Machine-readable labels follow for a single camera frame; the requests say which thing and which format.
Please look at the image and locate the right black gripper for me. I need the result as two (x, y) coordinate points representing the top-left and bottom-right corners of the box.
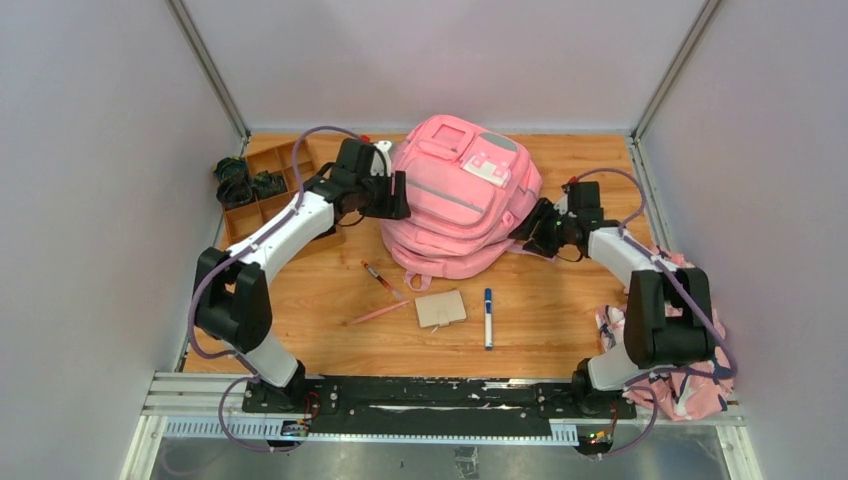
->
(509, 198), (578, 259)

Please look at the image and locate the pink school backpack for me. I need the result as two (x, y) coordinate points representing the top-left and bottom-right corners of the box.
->
(380, 115), (543, 292)

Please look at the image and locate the blue white marker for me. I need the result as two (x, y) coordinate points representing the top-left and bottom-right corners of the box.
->
(484, 288), (493, 350)

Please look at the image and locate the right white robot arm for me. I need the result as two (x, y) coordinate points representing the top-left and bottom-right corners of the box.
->
(509, 181), (722, 418)

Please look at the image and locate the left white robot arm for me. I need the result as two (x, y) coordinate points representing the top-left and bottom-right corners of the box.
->
(188, 136), (411, 413)

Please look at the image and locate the red gel pen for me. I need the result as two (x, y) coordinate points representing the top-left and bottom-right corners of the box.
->
(361, 261), (405, 301)

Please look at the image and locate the pink pen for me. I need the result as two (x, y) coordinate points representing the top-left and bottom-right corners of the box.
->
(344, 300), (410, 326)

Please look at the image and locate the small beige notebook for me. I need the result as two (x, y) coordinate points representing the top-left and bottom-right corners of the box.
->
(414, 290), (467, 328)

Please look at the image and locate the dark rolled sock in tray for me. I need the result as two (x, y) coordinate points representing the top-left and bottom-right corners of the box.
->
(251, 170), (288, 200)

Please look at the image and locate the wooden compartment tray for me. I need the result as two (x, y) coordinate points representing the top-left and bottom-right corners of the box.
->
(219, 134), (323, 249)

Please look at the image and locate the dark rolled sock lower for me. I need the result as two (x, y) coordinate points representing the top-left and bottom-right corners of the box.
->
(216, 176), (255, 210)

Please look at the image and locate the dark rolled sock upper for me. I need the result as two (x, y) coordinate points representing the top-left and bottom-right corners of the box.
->
(213, 156), (247, 183)

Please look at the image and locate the pink patterned cloth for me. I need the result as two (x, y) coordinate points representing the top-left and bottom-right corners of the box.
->
(594, 248), (735, 423)

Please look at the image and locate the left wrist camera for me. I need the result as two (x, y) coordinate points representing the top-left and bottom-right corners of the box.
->
(370, 140), (394, 176)

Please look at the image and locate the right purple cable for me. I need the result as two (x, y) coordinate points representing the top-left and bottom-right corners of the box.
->
(572, 167), (739, 458)

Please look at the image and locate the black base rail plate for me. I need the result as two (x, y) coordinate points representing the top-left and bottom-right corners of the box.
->
(242, 376), (636, 437)

